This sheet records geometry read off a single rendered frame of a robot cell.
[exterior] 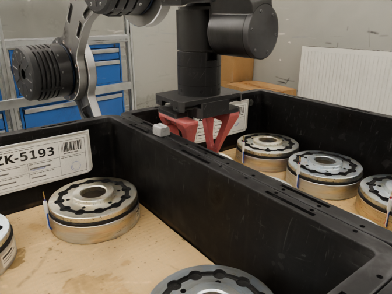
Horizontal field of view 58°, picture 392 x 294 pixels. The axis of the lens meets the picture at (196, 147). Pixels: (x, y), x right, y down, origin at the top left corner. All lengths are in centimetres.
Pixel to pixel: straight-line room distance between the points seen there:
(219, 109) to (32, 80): 84
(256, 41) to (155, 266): 25
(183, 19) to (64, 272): 30
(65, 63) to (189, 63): 84
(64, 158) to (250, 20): 29
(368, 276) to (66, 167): 38
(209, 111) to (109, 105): 213
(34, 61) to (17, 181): 77
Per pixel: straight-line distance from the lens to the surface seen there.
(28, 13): 320
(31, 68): 121
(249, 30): 38
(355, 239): 25
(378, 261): 23
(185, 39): 44
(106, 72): 251
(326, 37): 364
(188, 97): 45
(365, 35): 351
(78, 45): 121
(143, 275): 36
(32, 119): 233
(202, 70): 44
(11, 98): 225
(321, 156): 55
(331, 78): 351
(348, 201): 51
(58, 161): 49
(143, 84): 378
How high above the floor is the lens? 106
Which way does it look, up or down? 21 degrees down
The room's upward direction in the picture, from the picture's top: straight up
